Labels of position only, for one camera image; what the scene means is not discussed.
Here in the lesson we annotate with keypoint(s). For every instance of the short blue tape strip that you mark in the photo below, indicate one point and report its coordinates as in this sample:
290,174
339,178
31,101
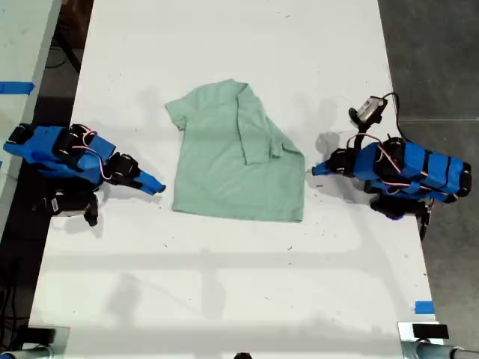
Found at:
424,307

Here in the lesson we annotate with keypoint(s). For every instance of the white side table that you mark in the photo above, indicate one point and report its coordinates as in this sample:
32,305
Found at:
18,48

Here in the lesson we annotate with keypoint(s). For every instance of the black table clamp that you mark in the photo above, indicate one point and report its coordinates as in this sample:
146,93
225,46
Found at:
426,218

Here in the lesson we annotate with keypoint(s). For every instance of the grey metal pipe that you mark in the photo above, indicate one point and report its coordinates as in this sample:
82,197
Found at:
438,351
22,353

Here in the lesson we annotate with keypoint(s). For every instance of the gripper grey camera box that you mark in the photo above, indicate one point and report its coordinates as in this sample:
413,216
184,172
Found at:
371,106

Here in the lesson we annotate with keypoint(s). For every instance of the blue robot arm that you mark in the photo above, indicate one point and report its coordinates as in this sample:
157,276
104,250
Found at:
45,147
419,168

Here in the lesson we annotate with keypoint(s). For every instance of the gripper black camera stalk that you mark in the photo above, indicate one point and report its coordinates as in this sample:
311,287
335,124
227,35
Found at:
357,119
92,213

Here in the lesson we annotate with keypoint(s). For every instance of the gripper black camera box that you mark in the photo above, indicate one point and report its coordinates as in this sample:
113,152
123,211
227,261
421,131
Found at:
61,205

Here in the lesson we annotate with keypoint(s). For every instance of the long blue tape strip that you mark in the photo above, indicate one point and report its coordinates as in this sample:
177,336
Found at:
16,87

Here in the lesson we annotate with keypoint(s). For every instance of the metal bracket with black block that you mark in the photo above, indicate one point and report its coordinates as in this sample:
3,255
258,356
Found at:
430,332
41,334

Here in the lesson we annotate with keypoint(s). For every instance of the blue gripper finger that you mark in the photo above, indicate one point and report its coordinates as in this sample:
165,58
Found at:
323,172
149,188
322,167
151,178

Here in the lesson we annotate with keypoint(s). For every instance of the pale green T-shirt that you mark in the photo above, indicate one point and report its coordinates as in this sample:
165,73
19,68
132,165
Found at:
232,172

